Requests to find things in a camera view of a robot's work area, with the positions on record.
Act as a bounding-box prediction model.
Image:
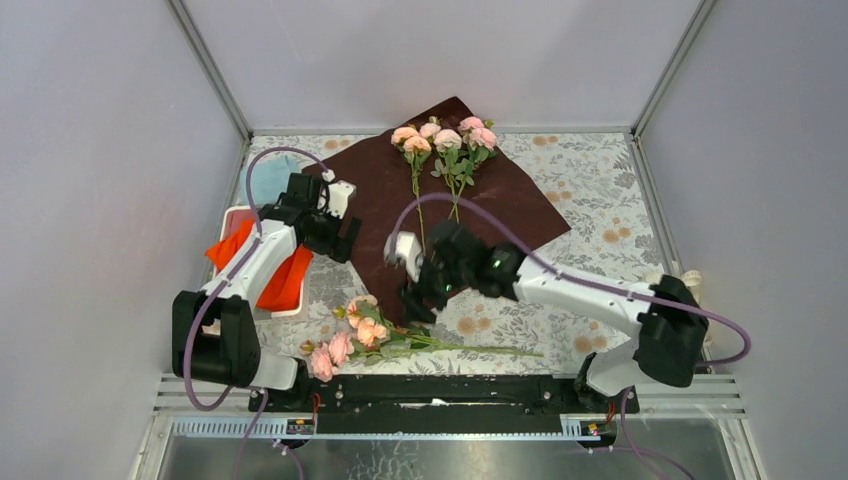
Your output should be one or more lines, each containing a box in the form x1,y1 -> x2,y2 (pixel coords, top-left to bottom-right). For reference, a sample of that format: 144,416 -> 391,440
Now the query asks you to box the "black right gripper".
397,248 -> 471,325

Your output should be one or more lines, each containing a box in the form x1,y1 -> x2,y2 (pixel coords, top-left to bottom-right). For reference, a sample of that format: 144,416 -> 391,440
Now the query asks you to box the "dark red wrapping paper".
324,96 -> 571,325

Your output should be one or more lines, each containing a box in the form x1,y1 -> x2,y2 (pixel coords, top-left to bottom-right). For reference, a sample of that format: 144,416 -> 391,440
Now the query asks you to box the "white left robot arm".
172,174 -> 361,411

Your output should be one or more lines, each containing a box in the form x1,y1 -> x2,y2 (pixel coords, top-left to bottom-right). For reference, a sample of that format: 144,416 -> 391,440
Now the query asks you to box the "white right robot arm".
384,220 -> 709,412

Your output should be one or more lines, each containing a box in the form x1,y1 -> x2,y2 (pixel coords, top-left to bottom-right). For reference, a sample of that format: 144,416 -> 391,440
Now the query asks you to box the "light blue cloth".
238,155 -> 302,206

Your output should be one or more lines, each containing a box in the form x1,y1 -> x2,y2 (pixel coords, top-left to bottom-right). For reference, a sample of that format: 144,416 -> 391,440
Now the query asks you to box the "white perforated plastic basket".
205,206 -> 308,317

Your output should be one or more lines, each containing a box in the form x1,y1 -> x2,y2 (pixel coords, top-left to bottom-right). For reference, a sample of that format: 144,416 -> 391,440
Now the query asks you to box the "orange cloth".
205,210 -> 313,314

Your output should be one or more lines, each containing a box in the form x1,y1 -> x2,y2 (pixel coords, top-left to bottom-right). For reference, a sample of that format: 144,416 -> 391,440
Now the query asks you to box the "floral patterned table mat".
249,133 -> 662,375

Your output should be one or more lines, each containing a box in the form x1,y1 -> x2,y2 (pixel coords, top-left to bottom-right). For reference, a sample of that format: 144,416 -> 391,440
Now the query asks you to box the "cream ribbon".
643,270 -> 703,289

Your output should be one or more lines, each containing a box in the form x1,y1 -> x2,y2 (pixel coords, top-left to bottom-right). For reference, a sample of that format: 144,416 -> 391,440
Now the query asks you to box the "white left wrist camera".
327,181 -> 357,219

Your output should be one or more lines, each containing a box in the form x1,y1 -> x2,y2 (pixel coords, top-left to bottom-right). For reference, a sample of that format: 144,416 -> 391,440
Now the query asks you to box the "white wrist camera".
327,181 -> 357,219
384,231 -> 423,283

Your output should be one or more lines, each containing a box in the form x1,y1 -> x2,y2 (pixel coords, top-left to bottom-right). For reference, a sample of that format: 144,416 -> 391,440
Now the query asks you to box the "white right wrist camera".
384,231 -> 423,283

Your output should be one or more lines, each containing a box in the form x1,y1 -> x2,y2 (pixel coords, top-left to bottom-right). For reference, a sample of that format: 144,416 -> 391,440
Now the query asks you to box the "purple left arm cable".
182,146 -> 336,480

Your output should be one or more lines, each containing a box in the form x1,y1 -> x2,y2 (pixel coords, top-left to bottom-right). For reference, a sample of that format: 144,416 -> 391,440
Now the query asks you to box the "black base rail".
248,375 -> 635,435

